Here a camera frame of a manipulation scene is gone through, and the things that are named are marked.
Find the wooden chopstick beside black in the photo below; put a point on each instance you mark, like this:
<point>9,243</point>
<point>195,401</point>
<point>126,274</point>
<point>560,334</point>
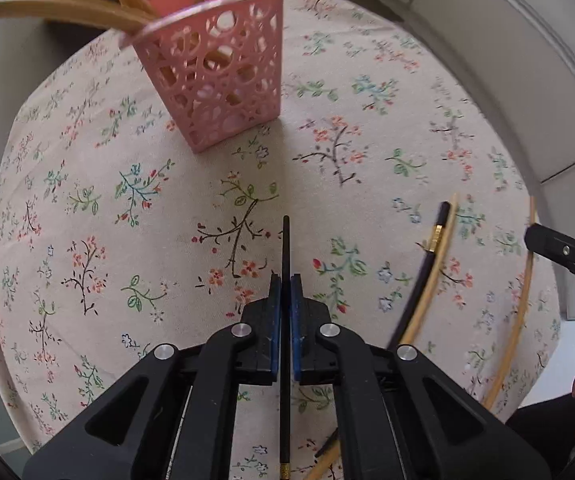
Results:
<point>395,410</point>

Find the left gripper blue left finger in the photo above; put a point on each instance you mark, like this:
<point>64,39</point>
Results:
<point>272,325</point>

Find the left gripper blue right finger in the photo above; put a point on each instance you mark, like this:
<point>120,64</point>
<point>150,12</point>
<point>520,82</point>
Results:
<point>300,340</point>

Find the pink perforated utensil holder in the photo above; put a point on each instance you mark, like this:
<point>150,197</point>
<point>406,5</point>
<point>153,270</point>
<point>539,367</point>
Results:
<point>216,65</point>

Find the black chopstick gold band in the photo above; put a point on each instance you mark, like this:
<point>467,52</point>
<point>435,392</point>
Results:
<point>285,362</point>

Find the long wooden chopstick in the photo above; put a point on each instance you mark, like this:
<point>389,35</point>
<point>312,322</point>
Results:
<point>510,348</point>

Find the floral tablecloth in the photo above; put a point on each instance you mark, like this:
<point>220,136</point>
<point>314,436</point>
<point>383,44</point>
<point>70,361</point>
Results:
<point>115,237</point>

